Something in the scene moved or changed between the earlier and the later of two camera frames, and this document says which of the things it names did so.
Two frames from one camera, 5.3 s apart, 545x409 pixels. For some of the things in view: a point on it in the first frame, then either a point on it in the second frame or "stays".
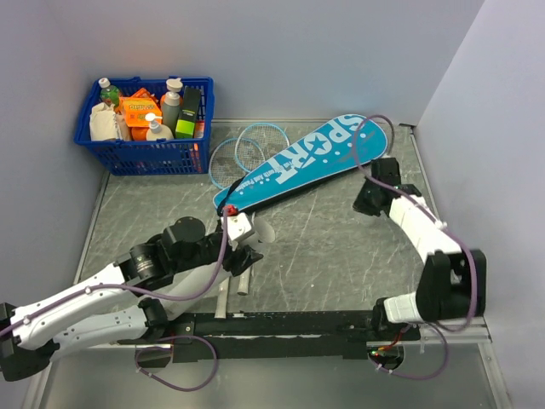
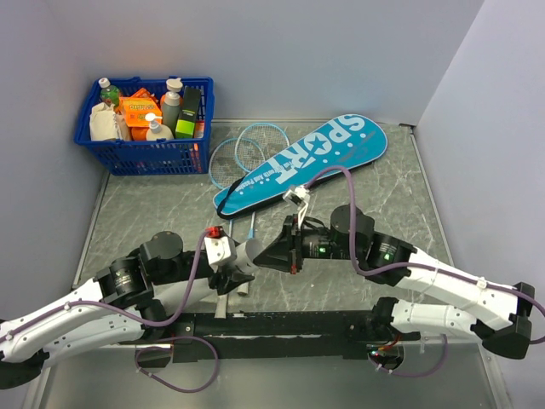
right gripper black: x=358 y=203 → x=283 y=254
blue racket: x=231 y=160 stays
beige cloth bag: x=106 y=124 stays
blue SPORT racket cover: x=327 y=152 stays
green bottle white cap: x=109 y=94 stays
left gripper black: x=238 y=264 → x=228 y=280
